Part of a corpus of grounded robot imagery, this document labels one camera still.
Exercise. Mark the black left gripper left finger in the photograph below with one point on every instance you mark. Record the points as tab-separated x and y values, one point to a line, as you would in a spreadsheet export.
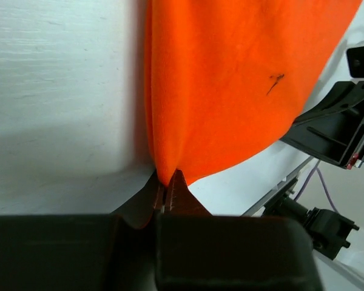
79	251

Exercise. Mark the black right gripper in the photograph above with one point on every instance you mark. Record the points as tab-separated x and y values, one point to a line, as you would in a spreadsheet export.
333	130

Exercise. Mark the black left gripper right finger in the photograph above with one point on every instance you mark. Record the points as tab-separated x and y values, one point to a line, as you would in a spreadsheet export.
199	251

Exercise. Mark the orange t shirt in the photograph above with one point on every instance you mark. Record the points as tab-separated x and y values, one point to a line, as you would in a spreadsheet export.
223	80

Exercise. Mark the aluminium table edge rail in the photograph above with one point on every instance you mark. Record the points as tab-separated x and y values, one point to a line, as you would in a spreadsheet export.
279	187

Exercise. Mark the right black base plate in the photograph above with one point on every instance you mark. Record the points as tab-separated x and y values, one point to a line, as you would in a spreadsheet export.
328	230

